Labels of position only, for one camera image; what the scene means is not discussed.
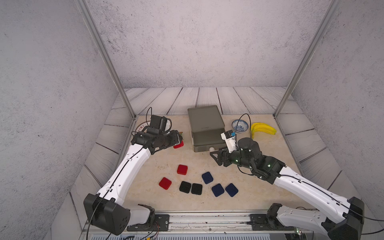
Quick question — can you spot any right frame post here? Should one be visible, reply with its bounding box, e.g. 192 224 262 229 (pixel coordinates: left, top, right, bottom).
273 0 342 119

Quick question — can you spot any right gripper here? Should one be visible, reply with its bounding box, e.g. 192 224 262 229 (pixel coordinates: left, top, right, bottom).
209 145 255 172

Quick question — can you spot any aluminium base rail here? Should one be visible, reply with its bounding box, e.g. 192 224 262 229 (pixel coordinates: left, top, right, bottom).
80 210 343 240

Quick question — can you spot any left frame post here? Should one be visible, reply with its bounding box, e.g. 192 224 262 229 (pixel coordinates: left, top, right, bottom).
75 0 136 118

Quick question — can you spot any round patterned plate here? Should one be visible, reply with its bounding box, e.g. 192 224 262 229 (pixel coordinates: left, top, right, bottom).
135 121 150 132

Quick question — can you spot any red brooch box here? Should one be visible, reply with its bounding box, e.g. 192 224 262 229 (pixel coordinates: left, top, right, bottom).
159 177 172 190
173 141 184 149
177 165 188 175

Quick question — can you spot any blue white porcelain bowl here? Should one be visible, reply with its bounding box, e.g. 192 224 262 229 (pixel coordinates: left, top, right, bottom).
232 119 249 133

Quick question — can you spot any navy brooch box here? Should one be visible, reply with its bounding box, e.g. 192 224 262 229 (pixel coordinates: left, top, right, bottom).
211 184 225 197
202 172 214 185
225 183 239 197

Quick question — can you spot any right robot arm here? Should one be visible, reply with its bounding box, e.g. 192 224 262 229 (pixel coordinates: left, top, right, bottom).
210 138 365 240

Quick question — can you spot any yellow banana bunch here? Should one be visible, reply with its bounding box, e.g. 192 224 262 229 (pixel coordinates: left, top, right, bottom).
251 123 277 139

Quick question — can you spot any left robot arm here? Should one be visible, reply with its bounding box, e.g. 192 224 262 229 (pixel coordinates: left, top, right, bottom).
84 130 183 236

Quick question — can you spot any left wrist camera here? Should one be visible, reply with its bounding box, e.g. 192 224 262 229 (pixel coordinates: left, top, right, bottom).
147 115 172 135

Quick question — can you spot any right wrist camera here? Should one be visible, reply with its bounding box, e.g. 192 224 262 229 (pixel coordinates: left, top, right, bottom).
221 130 237 153

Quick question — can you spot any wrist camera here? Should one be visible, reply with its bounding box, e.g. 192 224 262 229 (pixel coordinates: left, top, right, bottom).
221 130 237 153
147 115 172 135

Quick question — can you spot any frame post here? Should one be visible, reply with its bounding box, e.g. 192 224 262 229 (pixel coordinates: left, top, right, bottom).
273 0 342 119
75 0 136 118

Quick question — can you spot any black brooch box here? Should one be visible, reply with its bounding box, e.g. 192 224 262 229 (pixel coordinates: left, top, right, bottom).
179 181 192 194
191 183 203 195

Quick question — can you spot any three-tier drawer cabinet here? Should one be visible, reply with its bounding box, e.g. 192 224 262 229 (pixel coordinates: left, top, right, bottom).
188 105 226 153

